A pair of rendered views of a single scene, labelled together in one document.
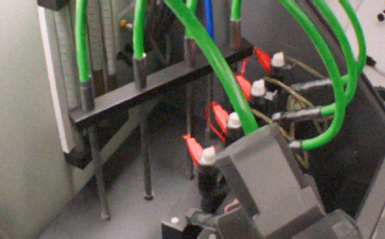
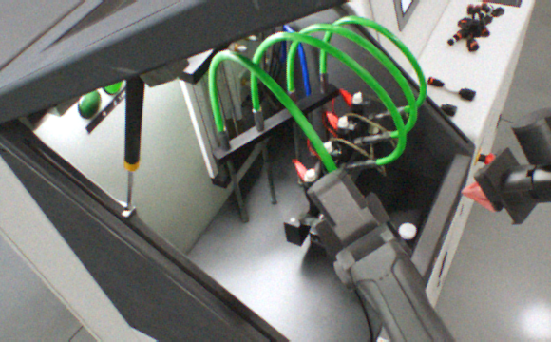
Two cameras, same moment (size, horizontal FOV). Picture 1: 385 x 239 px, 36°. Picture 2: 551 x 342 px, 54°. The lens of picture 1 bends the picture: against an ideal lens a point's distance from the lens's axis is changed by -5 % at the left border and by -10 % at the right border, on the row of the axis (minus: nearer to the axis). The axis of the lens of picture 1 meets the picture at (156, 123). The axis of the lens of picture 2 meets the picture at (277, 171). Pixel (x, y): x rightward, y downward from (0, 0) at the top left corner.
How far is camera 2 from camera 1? 20 cm
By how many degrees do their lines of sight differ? 5
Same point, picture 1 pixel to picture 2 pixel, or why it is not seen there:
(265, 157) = (335, 192)
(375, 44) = (445, 66)
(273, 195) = (343, 214)
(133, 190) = (262, 198)
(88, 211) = (232, 218)
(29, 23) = (175, 93)
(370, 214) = (442, 207)
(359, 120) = (428, 134)
